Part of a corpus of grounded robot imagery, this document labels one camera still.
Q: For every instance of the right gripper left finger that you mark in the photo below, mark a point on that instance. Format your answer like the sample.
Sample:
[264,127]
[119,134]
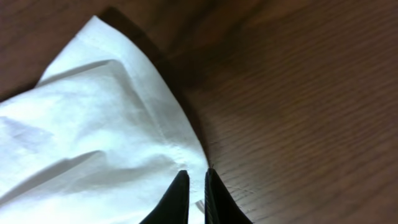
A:
[173,208]

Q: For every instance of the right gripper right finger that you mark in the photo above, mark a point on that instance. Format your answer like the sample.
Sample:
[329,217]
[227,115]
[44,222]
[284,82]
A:
[220,207]

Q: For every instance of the white graphic t-shirt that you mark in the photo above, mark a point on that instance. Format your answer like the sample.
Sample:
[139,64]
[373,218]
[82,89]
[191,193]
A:
[99,139]

